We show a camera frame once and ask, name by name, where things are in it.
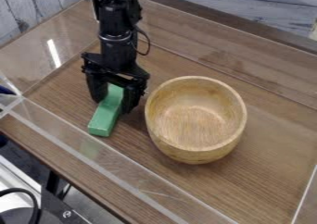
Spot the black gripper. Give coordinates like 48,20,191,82
82,32,150,114

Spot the green rectangular block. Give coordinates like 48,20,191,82
88,84,125,137

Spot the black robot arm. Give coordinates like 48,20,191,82
82,0,150,114

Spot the brown wooden bowl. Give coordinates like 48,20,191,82
145,76,248,165

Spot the blue object at left edge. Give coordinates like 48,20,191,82
0,85,16,95

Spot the black table leg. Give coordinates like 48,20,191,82
46,171,60,195

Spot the black metal base plate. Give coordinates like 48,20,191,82
39,190,91,224

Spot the black cable loop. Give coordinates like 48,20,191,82
0,187,42,224

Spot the clear acrylic tray wall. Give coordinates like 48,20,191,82
0,0,317,224

